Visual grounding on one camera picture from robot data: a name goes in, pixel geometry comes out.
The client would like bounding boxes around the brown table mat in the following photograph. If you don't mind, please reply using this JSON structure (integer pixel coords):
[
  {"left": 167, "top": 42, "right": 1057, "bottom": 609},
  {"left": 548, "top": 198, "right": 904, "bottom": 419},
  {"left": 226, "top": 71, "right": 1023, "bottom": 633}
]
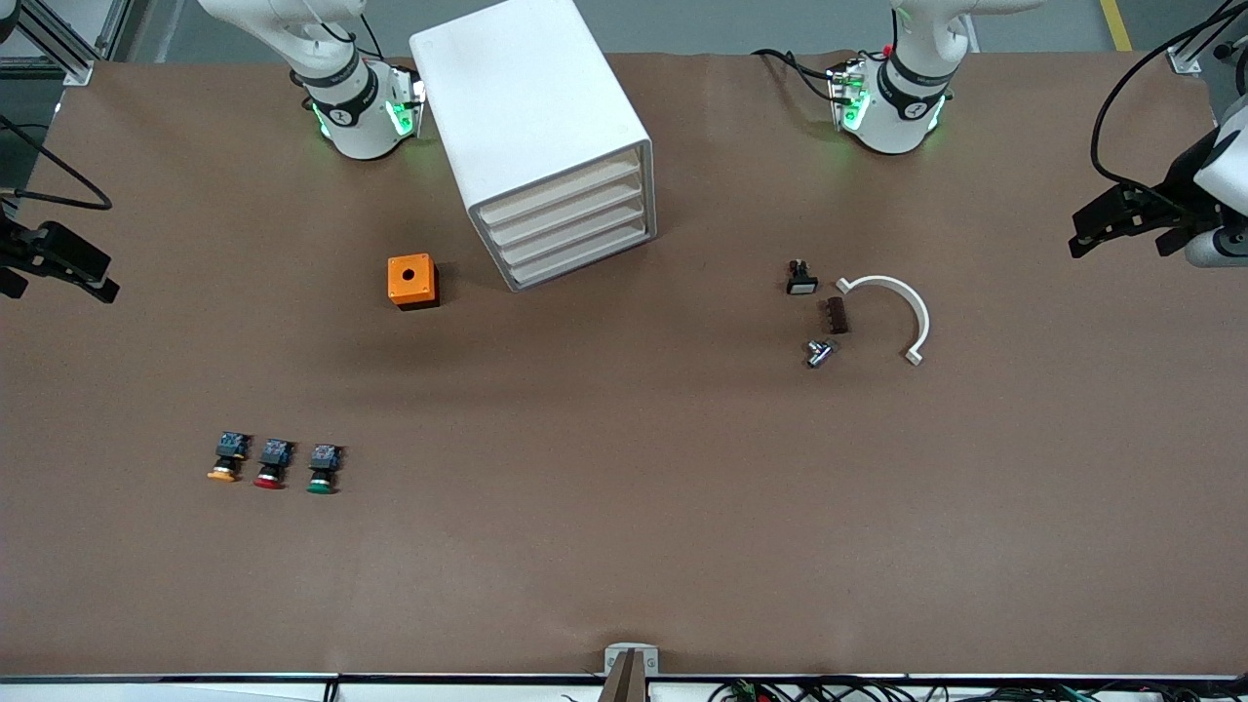
[{"left": 0, "top": 49, "right": 1248, "bottom": 679}]

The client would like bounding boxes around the black base power cable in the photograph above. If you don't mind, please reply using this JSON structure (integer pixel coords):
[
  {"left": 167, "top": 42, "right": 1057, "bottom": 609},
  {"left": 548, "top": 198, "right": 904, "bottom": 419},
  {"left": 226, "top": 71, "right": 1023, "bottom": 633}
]
[{"left": 753, "top": 47, "right": 844, "bottom": 103}]

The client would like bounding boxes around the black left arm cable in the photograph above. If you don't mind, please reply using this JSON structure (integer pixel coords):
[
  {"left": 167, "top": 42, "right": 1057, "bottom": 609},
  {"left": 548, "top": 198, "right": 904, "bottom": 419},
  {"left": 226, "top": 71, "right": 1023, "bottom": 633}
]
[{"left": 1089, "top": 3, "right": 1248, "bottom": 196}]

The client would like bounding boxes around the white plastic drawer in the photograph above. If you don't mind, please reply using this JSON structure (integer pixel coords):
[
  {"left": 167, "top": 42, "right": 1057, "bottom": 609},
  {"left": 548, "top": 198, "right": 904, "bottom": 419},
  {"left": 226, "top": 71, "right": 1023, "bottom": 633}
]
[
  {"left": 494, "top": 197, "right": 649, "bottom": 269},
  {"left": 485, "top": 174, "right": 647, "bottom": 250},
  {"left": 476, "top": 146, "right": 646, "bottom": 229},
  {"left": 504, "top": 219, "right": 652, "bottom": 289}
]

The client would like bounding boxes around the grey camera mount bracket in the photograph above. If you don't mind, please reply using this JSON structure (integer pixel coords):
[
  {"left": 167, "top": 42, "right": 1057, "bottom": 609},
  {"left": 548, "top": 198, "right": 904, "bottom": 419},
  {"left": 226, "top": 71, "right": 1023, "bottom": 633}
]
[{"left": 597, "top": 643, "right": 660, "bottom": 702}]

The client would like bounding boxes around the white half-ring pipe clamp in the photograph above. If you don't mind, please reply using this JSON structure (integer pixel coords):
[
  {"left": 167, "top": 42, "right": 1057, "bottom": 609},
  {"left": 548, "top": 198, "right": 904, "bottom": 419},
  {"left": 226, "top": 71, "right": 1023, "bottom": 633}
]
[{"left": 836, "top": 275, "right": 931, "bottom": 367}]

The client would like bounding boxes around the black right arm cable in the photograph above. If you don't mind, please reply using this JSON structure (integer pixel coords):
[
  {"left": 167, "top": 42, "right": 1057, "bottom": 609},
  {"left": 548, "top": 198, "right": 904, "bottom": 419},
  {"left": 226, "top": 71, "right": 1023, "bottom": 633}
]
[{"left": 0, "top": 115, "right": 114, "bottom": 212}]

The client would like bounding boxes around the orange button enclosure box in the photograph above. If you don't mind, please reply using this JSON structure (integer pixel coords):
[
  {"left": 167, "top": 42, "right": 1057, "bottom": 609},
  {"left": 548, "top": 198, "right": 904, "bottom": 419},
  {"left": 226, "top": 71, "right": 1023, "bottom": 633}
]
[{"left": 387, "top": 253, "right": 441, "bottom": 311}]

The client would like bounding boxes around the white drawer cabinet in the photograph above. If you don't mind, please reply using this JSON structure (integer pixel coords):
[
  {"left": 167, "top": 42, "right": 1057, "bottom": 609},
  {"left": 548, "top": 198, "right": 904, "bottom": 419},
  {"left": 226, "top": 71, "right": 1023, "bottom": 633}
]
[{"left": 409, "top": 0, "right": 656, "bottom": 293}]

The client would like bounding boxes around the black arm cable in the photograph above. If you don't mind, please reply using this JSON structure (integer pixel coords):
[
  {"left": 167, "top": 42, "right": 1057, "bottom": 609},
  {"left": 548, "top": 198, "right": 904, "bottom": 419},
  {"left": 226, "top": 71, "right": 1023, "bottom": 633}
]
[
  {"left": 1089, "top": 3, "right": 1248, "bottom": 196},
  {"left": 0, "top": 115, "right": 114, "bottom": 212}
]

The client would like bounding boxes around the yellow mushroom push button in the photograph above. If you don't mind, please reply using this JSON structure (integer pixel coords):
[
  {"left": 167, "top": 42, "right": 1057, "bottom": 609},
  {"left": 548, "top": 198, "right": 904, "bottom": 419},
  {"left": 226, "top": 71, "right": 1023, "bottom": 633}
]
[{"left": 207, "top": 432, "right": 252, "bottom": 483}]

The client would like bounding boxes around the red mushroom push button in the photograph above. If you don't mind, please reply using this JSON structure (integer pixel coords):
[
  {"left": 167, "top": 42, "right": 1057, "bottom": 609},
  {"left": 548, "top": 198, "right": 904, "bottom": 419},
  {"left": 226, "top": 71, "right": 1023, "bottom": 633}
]
[{"left": 253, "top": 439, "right": 295, "bottom": 490}]

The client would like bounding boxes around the green mushroom push button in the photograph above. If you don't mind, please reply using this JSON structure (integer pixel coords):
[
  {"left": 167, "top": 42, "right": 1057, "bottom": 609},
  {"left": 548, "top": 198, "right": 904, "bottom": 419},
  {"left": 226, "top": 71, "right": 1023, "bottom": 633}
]
[{"left": 305, "top": 444, "right": 343, "bottom": 495}]

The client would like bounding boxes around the aluminium frame profile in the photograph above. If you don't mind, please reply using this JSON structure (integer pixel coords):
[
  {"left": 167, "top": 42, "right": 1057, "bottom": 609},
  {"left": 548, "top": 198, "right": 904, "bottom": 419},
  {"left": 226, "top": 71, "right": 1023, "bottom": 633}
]
[
  {"left": 0, "top": 0, "right": 98, "bottom": 87},
  {"left": 1167, "top": 0, "right": 1248, "bottom": 77}
]

